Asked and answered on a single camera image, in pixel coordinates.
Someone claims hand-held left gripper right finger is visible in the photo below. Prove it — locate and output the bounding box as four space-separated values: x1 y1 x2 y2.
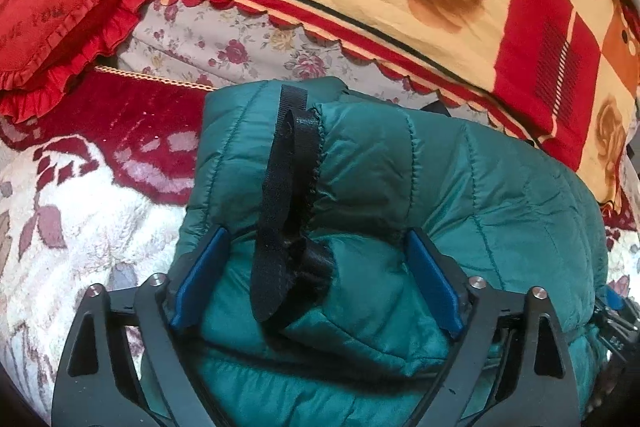
400 229 584 427

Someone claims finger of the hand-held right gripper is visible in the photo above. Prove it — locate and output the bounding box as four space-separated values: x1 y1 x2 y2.
593 284 640 360

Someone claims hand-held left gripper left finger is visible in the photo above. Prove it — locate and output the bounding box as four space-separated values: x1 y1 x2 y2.
50 227 230 427

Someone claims green puffer jacket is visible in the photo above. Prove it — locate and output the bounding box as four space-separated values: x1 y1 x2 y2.
140 76 612 427

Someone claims plush leaf-pattern blanket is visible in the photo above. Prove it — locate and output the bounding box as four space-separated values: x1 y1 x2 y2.
0 69 640 427

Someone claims beige small-flower bed sheet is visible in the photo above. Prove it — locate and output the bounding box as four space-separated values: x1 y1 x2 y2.
116 0 501 124

